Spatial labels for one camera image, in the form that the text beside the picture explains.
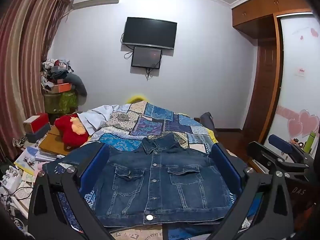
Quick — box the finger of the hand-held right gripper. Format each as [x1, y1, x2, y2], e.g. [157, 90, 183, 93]
[247, 141, 310, 178]
[269, 134, 315, 166]

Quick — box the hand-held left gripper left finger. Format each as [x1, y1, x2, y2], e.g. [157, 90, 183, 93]
[27, 142, 113, 240]

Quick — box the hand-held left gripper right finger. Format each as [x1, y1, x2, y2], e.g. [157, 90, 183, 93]
[207, 142, 294, 240]

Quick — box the blue denim jacket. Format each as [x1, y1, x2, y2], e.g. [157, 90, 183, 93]
[42, 133, 250, 230]

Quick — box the pile of clothes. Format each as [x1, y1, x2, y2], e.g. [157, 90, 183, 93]
[41, 59, 75, 90]

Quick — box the green bottle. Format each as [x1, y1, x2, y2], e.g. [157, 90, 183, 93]
[304, 131, 316, 153]

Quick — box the red plush toy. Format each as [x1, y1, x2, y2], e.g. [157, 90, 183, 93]
[54, 114, 90, 152]

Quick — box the wooden nightstand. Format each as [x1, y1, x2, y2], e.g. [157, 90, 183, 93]
[39, 125, 75, 155]

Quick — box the white cloth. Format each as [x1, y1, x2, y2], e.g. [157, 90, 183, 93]
[77, 104, 120, 134]

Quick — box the dark cloth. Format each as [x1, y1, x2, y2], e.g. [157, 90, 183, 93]
[200, 112, 216, 131]

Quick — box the white wardrobe sliding door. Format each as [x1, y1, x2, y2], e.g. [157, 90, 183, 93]
[265, 12, 320, 160]

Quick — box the pile of papers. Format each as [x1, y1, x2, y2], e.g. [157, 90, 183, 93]
[14, 145, 65, 182]

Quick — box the grey box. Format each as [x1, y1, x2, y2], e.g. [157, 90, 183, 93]
[25, 124, 52, 143]

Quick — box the patchwork quilt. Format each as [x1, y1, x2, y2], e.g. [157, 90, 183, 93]
[57, 101, 263, 240]

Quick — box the green patterned bag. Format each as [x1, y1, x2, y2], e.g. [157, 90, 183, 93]
[44, 91, 79, 113]

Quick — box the red box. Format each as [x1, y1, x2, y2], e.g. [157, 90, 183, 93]
[23, 112, 49, 133]

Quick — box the yellow plush item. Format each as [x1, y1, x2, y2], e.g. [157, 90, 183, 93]
[126, 94, 147, 104]

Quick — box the dark grey cushion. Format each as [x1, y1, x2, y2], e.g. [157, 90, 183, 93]
[67, 74, 88, 98]

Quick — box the white device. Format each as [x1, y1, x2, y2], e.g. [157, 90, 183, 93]
[1, 165, 23, 193]

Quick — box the orange box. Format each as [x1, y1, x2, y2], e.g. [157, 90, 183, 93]
[49, 82, 73, 94]

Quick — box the striped brown curtain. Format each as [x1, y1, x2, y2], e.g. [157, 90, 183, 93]
[0, 0, 73, 160]

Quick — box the wooden overhead cabinet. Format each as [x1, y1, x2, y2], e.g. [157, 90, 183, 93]
[231, 0, 313, 38]

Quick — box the black television cable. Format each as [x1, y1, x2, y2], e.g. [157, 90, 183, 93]
[121, 32, 133, 59]

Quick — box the small wall monitor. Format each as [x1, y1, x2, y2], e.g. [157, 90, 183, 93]
[131, 46, 163, 70]

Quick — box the black wall television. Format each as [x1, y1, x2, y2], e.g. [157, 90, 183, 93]
[122, 17, 178, 50]

